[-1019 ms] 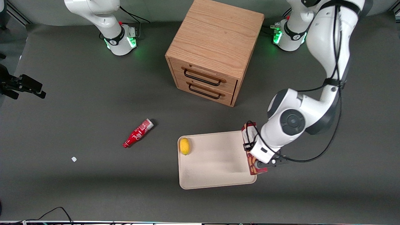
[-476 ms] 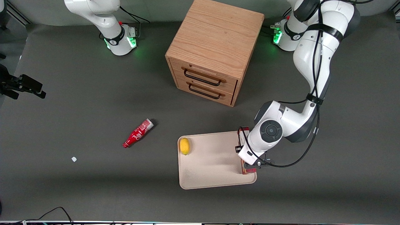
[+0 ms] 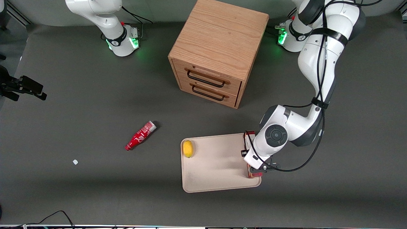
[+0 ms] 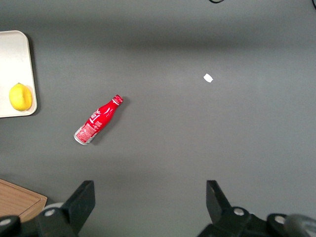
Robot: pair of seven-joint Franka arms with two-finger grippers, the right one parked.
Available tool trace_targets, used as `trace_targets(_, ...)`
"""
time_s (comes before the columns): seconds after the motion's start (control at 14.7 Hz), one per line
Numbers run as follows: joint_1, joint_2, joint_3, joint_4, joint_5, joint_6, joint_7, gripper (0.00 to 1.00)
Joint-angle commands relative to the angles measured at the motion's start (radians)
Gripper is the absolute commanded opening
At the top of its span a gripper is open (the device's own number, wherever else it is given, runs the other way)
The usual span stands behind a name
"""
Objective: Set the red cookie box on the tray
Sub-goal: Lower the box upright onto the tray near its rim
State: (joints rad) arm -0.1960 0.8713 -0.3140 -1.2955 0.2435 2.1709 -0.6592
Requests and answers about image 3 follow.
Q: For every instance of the red cookie box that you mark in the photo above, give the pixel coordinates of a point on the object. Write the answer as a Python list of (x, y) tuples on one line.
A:
[(248, 140)]

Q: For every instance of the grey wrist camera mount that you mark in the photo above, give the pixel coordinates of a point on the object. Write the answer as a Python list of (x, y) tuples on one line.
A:
[(270, 167)]

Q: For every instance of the yellow lemon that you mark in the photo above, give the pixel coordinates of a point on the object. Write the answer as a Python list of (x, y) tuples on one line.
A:
[(188, 148)]

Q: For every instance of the black camera on clamp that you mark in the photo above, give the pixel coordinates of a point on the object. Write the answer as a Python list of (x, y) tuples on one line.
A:
[(22, 86)]

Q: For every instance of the red cola bottle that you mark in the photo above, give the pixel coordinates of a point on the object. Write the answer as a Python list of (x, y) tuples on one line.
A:
[(140, 135)]

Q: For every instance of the beige plastic tray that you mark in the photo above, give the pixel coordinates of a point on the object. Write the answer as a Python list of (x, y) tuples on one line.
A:
[(216, 162)]

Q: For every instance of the wooden drawer cabinet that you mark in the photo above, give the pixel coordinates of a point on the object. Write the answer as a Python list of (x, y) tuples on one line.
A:
[(219, 41)]

